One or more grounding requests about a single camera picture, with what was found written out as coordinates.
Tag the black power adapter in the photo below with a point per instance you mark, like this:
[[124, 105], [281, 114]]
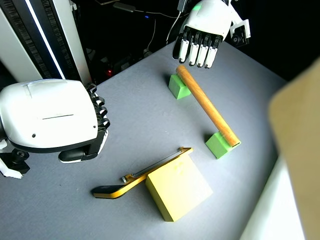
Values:
[[123, 7]]

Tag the beige wooden board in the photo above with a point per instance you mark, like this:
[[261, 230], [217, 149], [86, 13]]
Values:
[[300, 140]]

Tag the wooden dowel rod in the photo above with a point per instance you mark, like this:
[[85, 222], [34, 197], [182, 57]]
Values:
[[207, 105]]

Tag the grey table cloth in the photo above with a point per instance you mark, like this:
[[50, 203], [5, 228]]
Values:
[[140, 125]]

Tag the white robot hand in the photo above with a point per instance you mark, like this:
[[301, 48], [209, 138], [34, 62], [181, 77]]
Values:
[[208, 17], [50, 112]]

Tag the white panel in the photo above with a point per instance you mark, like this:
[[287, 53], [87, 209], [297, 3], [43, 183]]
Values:
[[270, 205]]

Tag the white column with black strips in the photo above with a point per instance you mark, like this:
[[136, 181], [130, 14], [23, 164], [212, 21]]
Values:
[[15, 50]]

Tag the green wooden block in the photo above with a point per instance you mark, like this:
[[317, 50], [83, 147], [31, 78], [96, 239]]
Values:
[[178, 87], [216, 146]]

